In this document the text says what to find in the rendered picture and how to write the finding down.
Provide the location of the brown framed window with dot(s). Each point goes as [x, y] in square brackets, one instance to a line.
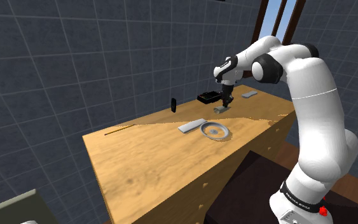
[274, 21]

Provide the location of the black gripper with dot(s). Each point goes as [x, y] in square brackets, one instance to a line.
[226, 92]

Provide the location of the black open box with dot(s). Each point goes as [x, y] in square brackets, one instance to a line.
[209, 97]

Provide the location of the wooden chest of drawers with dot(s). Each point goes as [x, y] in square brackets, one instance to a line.
[154, 161]

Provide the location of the black upright remote control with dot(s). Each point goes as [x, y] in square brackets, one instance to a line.
[173, 105]

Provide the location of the grey lying cup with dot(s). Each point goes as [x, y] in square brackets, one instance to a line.
[221, 109]

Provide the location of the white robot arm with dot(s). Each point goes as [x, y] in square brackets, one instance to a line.
[318, 130]

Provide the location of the dark robot stand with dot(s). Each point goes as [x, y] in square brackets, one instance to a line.
[253, 192]

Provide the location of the grey green cabinet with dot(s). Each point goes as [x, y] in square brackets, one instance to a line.
[14, 211]

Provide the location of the grey round plate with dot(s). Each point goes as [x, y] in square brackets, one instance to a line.
[214, 130]

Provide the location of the small grey flat phone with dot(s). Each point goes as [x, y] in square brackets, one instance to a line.
[249, 94]

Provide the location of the yellow pencil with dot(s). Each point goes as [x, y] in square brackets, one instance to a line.
[119, 129]

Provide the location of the grey flat tablet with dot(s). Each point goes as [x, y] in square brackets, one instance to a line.
[192, 126]

